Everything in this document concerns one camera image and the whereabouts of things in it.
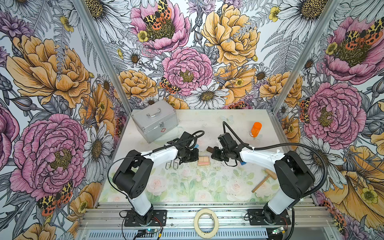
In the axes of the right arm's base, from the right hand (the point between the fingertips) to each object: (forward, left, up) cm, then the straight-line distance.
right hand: (212, 160), depth 89 cm
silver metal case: (+23, +34, +11) cm, 43 cm away
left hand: (-1, +9, -1) cm, 9 cm away
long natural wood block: (-1, +5, -4) cm, 6 cm away
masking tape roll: (-36, +7, -2) cm, 36 cm away
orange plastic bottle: (+21, -31, +2) cm, 37 cm away
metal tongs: (0, +23, -4) cm, 24 cm away
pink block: (0, +5, -2) cm, 5 cm away
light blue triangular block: (+1, +9, +14) cm, 16 cm away
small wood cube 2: (+2, +3, -1) cm, 4 cm away
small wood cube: (+1, +6, 0) cm, 7 cm away
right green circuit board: (-34, -29, -6) cm, 45 cm away
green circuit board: (-34, +33, -5) cm, 47 cm away
